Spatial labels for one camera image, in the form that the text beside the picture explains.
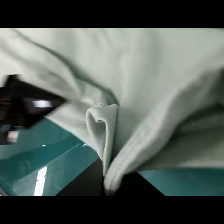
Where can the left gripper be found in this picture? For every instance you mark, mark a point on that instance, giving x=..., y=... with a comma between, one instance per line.
x=7, y=113

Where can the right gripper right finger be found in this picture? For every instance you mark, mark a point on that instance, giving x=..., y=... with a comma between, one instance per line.
x=138, y=185

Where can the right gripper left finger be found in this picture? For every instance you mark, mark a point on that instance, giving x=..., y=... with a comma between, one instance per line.
x=88, y=183

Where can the pale green shirt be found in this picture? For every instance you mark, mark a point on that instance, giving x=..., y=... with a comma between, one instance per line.
x=150, y=83

